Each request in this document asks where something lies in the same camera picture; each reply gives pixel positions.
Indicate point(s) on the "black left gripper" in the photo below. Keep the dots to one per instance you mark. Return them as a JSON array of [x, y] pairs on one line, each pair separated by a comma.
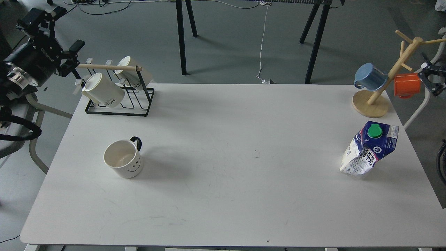
[[41, 56]]

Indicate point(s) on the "white smiley face mug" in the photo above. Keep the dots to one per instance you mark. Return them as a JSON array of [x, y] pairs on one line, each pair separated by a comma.
[[124, 157]]

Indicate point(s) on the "blue white milk carton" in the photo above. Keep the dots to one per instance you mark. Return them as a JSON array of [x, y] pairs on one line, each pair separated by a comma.
[[371, 144]]

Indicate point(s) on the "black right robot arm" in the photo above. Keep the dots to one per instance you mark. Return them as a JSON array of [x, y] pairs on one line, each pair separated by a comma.
[[432, 76]]

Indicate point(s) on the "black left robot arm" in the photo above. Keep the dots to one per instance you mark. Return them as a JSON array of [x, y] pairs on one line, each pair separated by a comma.
[[13, 86]]

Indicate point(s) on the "cream mug front on rack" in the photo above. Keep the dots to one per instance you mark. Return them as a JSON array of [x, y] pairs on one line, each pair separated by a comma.
[[103, 91]]

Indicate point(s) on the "cream mug on rack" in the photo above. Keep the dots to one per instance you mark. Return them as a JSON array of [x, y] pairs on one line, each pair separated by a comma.
[[132, 75], [103, 91]]

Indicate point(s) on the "cream mug rear on rack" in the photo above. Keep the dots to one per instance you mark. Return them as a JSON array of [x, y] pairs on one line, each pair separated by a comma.
[[132, 75]]

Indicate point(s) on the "black table leg left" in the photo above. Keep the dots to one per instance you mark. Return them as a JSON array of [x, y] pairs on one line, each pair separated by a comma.
[[180, 30]]

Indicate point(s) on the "black table leg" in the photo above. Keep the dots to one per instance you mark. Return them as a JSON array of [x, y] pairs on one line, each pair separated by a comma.
[[326, 6], [180, 30]]

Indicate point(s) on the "black table leg right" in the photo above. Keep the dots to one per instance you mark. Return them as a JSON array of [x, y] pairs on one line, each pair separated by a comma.
[[326, 6]]

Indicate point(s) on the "blue metal mug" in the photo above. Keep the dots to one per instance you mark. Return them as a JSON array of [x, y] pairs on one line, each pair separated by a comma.
[[370, 77]]

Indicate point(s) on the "wooden mug tree stand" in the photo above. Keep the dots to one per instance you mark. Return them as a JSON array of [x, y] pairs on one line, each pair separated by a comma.
[[372, 104]]

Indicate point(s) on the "orange mug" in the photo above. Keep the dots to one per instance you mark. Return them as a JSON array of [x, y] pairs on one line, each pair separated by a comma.
[[406, 85]]

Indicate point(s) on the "grey chair frame left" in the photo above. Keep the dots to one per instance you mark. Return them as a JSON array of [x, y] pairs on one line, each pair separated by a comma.
[[21, 122]]

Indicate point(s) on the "black wire cup rack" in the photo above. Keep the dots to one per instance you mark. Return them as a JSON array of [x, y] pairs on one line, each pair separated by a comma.
[[135, 102]]

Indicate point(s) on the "white chair frame right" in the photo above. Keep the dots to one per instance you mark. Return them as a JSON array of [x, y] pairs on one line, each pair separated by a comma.
[[426, 93]]

